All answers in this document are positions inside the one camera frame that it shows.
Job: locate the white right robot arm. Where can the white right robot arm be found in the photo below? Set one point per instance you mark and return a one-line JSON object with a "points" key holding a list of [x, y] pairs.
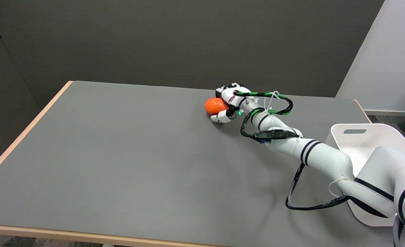
{"points": [[326, 154]]}

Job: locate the orange mango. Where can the orange mango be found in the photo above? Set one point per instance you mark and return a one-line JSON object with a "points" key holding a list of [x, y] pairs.
{"points": [[215, 105]]}

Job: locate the white plastic bin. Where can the white plastic bin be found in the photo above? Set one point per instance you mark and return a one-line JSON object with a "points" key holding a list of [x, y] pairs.
{"points": [[367, 147]]}

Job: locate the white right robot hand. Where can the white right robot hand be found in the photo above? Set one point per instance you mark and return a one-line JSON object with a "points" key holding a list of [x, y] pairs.
{"points": [[228, 103]]}

